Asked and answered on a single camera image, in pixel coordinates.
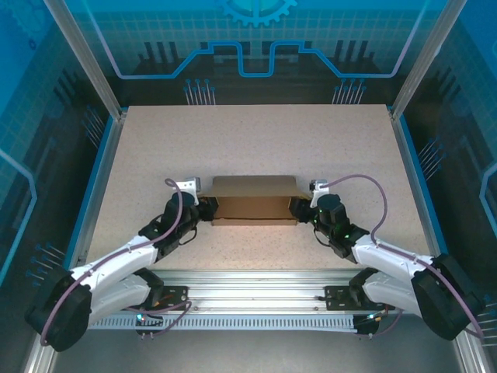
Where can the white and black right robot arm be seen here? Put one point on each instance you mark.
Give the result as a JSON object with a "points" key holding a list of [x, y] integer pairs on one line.
{"points": [[388, 256]]}

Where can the brown cardboard paper box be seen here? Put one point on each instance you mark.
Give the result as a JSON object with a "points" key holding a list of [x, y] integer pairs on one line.
{"points": [[252, 202]]}

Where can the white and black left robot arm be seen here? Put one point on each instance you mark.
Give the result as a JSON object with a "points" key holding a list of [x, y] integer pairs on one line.
{"points": [[116, 260]]}

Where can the long aluminium frame rail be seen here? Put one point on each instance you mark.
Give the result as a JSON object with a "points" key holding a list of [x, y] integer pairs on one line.
{"points": [[252, 291]]}

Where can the aluminium corner post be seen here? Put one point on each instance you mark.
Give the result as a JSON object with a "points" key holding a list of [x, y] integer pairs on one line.
{"points": [[419, 66], [95, 66]]}

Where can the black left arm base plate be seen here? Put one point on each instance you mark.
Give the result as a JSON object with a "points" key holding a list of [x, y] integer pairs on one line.
{"points": [[178, 297]]}

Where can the slanted aluminium frame bar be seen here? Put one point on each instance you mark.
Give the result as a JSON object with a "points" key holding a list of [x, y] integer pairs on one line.
{"points": [[37, 365], [471, 361]]}

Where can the grey metal shelf plate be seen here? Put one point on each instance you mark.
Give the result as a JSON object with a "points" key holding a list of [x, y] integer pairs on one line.
{"points": [[252, 353]]}

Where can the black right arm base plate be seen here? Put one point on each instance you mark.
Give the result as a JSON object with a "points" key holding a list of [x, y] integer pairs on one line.
{"points": [[334, 297]]}

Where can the blue aluminium table side rail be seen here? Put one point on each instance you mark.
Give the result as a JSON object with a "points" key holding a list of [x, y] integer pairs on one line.
{"points": [[421, 194], [95, 194]]}

